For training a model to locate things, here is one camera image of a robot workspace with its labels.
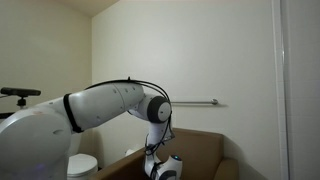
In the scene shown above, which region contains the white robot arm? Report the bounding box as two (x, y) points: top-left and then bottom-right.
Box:
(0, 80), (182, 180)

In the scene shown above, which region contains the brown armchair sofa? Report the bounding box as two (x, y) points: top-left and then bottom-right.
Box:
(89, 128), (239, 180)

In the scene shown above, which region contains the white toilet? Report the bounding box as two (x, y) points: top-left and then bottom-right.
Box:
(66, 133), (100, 180)

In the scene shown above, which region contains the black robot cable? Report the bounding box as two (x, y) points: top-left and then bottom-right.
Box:
(83, 76), (176, 157)

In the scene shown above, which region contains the chrome wall towel bar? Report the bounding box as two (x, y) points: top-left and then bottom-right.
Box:
(171, 99), (219, 106)

